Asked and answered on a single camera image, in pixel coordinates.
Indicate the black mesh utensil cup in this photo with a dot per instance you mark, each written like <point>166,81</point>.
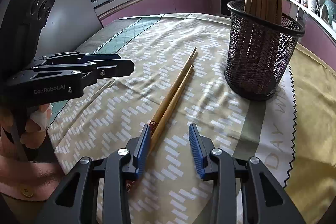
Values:
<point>259,52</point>

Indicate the wooden chopstick short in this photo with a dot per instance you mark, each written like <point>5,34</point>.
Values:
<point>169,97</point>

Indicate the teal food cover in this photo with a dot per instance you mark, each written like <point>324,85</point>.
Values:
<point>331,9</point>

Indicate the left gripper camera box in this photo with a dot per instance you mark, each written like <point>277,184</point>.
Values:
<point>20,31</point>

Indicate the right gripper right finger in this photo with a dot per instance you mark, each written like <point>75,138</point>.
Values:
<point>201,148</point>

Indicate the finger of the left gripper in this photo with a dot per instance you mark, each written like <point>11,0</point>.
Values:
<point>110,69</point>
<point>99,56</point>

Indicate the person left hand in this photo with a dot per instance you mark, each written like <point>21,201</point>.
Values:
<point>26,136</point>

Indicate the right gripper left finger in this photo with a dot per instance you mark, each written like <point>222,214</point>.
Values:
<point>138,148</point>

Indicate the patterned beige tablecloth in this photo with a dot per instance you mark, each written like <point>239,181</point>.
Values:
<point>293,133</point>

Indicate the pink sleeved left forearm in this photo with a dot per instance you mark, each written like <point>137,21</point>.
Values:
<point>25,186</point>

